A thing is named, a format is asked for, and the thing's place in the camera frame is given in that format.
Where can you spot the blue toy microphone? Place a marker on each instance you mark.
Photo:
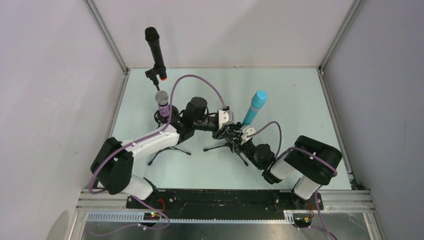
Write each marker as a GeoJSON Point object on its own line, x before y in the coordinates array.
{"type": "Point", "coordinates": [258, 100]}

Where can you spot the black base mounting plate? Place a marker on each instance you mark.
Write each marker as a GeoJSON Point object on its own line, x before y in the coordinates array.
{"type": "Point", "coordinates": [233, 205]}

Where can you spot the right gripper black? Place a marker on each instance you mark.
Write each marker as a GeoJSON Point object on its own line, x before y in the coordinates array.
{"type": "Point", "coordinates": [241, 141]}

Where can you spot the aluminium frame rail front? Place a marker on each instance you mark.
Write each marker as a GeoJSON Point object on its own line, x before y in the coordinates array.
{"type": "Point", "coordinates": [123, 207]}

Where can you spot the tripod stand with clip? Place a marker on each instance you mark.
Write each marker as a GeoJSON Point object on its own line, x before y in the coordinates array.
{"type": "Point", "coordinates": [226, 145]}

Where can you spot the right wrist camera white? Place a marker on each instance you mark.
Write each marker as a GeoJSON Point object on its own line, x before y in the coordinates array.
{"type": "Point", "coordinates": [246, 132]}

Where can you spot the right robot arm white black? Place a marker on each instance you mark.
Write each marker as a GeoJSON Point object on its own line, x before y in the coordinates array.
{"type": "Point", "coordinates": [315, 160]}

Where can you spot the black microphone orange end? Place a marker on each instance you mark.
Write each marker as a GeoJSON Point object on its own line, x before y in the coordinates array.
{"type": "Point", "coordinates": [159, 70]}

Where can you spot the purple glitter microphone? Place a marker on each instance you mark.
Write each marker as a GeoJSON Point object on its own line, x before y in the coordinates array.
{"type": "Point", "coordinates": [162, 99]}

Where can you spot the tripod stand with shock mount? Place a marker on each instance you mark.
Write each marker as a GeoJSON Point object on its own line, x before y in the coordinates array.
{"type": "Point", "coordinates": [162, 121]}

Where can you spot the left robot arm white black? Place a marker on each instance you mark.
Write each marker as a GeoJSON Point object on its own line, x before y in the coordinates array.
{"type": "Point", "coordinates": [113, 164]}

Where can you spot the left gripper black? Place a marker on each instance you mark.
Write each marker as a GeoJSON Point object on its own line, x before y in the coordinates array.
{"type": "Point", "coordinates": [219, 131]}

